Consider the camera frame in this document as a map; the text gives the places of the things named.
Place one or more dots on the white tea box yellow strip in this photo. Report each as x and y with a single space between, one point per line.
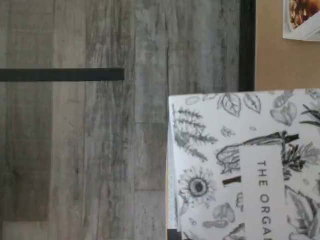
237 150

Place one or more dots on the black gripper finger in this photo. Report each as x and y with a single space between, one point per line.
173 235

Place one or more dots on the black floor tape strip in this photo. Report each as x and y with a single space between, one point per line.
62 74

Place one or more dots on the white yellow granola box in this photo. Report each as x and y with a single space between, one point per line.
301 20

